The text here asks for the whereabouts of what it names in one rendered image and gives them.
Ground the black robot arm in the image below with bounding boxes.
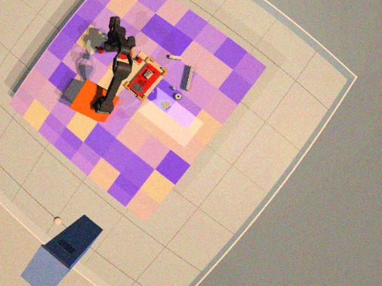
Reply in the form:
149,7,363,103
93,16,133,115

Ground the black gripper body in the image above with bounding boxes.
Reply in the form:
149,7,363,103
104,36,136,52

